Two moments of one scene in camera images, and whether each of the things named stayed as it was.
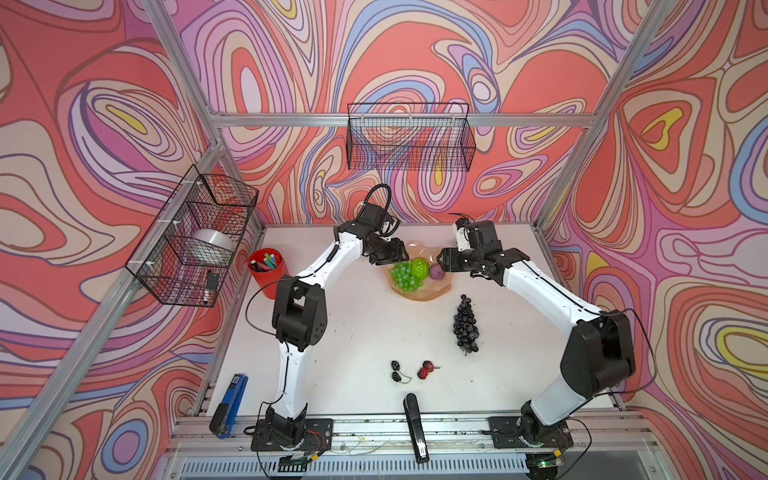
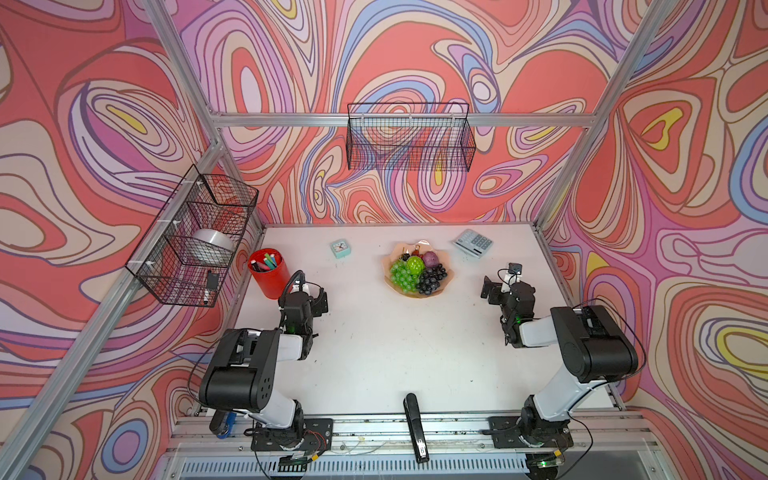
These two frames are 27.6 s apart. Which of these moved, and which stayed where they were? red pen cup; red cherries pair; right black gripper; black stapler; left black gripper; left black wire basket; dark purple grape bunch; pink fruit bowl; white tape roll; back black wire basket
Moved: left black gripper; red cherries pair; right black gripper; dark purple grape bunch
Stayed: black stapler; left black wire basket; pink fruit bowl; white tape roll; back black wire basket; red pen cup
